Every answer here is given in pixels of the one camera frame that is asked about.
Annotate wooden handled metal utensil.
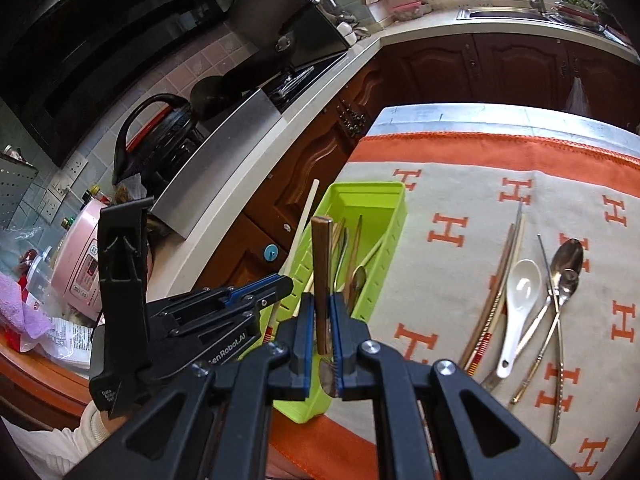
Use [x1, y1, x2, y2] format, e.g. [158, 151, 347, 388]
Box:
[311, 216, 339, 400]

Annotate stainless steel splash panel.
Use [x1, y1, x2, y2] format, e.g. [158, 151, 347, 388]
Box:
[150, 87, 286, 240]

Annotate person's left forearm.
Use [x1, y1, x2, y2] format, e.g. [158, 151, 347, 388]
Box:
[0, 400, 131, 480]

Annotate plastic bag of food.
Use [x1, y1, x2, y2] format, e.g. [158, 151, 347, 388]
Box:
[112, 175, 151, 211]

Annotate basin of green vegetables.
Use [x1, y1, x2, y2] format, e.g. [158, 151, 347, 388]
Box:
[552, 0, 608, 28]

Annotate black pressure cooker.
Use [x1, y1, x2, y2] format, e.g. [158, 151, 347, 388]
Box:
[111, 94, 211, 186]

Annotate white kitchen countertop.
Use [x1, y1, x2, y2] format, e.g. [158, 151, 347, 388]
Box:
[145, 12, 640, 301]

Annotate white cups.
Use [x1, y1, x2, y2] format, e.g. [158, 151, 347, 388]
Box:
[332, 15, 371, 46]

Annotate black pot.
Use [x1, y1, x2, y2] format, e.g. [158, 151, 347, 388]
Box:
[190, 75, 251, 123]

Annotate orange and beige printed blanket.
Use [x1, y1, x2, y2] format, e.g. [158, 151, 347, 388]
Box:
[280, 132, 640, 480]

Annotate perforated metal shelf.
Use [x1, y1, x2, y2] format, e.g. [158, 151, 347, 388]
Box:
[0, 152, 38, 231]

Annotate hanging plastic bag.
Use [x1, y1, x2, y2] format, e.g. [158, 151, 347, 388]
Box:
[565, 77, 591, 115]

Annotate wide oval metal spoon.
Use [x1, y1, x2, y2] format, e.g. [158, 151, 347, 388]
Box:
[350, 265, 369, 313]

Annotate steel sink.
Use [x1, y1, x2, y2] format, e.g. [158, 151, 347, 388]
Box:
[456, 6, 556, 23]

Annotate brown wooden kitchen cabinets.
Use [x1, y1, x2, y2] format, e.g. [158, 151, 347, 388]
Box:
[220, 32, 640, 306]

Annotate black-banded bamboo chopstick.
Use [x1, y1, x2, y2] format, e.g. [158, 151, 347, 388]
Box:
[465, 210, 525, 371]

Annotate printed white packet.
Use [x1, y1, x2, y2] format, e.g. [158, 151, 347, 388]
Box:
[20, 310, 101, 371]

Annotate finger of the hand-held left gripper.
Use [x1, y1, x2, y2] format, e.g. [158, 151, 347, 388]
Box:
[192, 276, 295, 309]
[150, 304, 264, 342]

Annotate large metal spoon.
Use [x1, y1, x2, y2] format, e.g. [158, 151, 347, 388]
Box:
[480, 238, 585, 391]

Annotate white ceramic spoon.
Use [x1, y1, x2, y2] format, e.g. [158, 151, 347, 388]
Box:
[495, 259, 543, 379]

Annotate small metal spoon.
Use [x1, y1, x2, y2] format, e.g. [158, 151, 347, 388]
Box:
[509, 269, 581, 406]

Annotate pink rice cooker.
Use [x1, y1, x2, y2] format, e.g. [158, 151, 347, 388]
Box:
[50, 197, 118, 321]

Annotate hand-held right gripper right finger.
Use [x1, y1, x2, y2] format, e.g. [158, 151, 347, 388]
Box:
[329, 294, 583, 480]

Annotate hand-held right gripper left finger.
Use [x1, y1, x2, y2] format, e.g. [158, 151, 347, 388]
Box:
[64, 294, 317, 480]

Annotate cutlery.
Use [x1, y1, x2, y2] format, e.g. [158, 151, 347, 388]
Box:
[269, 179, 321, 336]

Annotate purple towel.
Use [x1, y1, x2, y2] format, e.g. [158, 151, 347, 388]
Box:
[0, 272, 53, 341]

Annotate gas stove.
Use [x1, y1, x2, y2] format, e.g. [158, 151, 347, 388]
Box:
[262, 55, 346, 111]

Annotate pink lidded container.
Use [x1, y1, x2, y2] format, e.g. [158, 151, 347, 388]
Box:
[392, 1, 432, 22]

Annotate clear plastic jar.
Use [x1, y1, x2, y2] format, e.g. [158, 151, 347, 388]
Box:
[20, 247, 56, 301]

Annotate thin tapered metal chopstick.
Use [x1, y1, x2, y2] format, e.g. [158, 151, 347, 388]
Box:
[537, 234, 566, 445]

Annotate green plastic utensil tray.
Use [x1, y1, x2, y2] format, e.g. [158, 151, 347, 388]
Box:
[239, 181, 407, 423]

